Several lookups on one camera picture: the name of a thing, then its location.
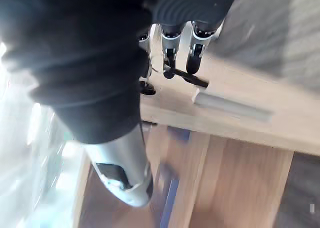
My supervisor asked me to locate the wood cabinet door with handle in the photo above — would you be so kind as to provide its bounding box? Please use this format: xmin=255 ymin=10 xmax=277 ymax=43
xmin=138 ymin=20 xmax=320 ymax=155

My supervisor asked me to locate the silver bar door handle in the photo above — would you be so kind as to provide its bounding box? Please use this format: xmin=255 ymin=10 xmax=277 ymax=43
xmin=192 ymin=87 xmax=273 ymax=123

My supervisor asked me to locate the light wood office cabinet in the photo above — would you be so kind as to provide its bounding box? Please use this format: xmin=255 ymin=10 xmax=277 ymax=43
xmin=74 ymin=122 xmax=296 ymax=228

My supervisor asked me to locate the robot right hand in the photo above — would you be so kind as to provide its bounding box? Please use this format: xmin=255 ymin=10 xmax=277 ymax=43
xmin=0 ymin=0 xmax=241 ymax=208

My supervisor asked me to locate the round black cabinet lock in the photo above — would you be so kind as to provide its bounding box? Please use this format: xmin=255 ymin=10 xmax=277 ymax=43
xmin=138 ymin=80 xmax=157 ymax=96

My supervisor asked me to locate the black cabinet key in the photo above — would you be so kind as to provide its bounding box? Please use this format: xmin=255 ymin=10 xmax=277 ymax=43
xmin=163 ymin=65 xmax=210 ymax=88

